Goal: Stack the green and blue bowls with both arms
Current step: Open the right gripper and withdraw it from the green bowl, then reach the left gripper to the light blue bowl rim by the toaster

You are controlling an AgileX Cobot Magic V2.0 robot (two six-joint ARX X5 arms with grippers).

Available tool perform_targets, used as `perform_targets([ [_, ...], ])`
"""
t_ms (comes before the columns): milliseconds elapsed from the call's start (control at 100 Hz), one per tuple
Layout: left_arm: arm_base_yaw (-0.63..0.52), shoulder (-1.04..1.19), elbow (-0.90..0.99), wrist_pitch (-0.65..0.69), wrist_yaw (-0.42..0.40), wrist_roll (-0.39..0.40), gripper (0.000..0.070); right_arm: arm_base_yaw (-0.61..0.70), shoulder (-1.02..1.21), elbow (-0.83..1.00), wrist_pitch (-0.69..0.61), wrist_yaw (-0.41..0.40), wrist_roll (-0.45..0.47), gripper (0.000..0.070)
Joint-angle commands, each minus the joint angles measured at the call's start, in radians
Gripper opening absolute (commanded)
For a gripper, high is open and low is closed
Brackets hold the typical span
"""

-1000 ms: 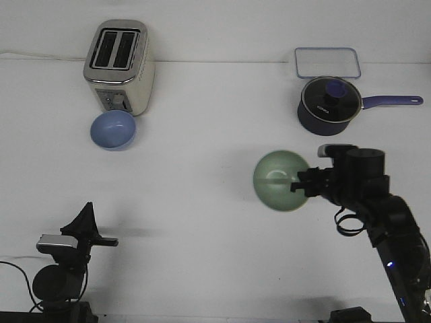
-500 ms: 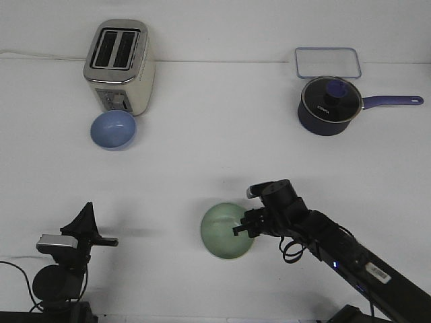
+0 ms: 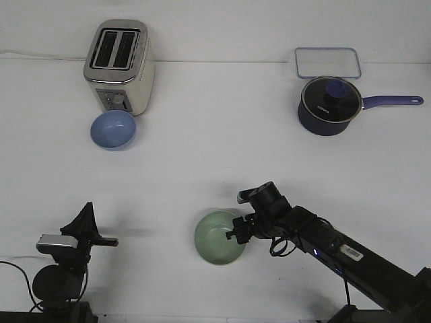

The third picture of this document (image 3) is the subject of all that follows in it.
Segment dark blue saucepan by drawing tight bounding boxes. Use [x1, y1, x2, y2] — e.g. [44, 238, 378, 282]
[297, 96, 424, 136]

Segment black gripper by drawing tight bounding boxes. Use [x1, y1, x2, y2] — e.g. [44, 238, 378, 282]
[226, 182, 292, 244]
[59, 202, 119, 269]

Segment white toaster power cord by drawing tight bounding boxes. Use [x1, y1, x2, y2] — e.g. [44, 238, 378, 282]
[0, 50, 87, 62]

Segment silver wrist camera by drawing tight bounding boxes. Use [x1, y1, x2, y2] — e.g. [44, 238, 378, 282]
[236, 188, 259, 204]
[36, 234, 78, 254]

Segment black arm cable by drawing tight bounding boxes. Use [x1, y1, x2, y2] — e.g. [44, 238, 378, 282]
[269, 231, 354, 309]
[0, 260, 89, 314]

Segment blue bowl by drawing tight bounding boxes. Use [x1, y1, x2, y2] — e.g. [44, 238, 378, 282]
[90, 110, 137, 151]

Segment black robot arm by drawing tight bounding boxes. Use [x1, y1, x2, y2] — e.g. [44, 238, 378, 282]
[226, 182, 430, 322]
[32, 202, 119, 322]

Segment silver cream two-slot toaster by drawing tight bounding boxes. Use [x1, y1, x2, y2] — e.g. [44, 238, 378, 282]
[84, 20, 156, 116]

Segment clear container blue rim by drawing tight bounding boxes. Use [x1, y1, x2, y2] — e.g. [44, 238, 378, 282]
[294, 47, 362, 79]

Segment green bowl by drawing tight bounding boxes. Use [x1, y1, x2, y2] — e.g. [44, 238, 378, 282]
[194, 210, 245, 265]

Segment glass saucepan lid blue knob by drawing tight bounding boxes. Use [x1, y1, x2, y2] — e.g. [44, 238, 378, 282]
[301, 76, 362, 123]

